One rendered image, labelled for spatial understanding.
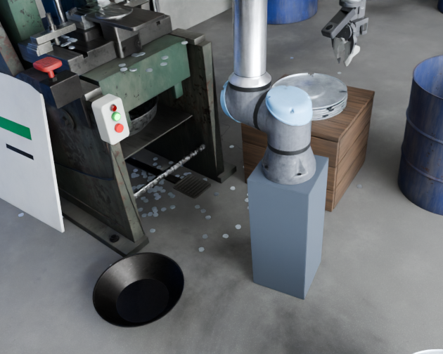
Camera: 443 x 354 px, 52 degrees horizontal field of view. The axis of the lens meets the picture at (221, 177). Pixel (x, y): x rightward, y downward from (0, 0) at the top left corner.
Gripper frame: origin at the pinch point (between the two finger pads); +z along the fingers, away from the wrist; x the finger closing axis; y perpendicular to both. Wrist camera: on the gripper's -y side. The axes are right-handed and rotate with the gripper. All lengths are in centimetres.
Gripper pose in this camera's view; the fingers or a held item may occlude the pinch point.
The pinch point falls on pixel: (341, 61)
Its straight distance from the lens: 163.0
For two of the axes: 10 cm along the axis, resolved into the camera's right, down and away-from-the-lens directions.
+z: 0.9, 7.8, 6.2
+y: 8.1, -4.2, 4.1
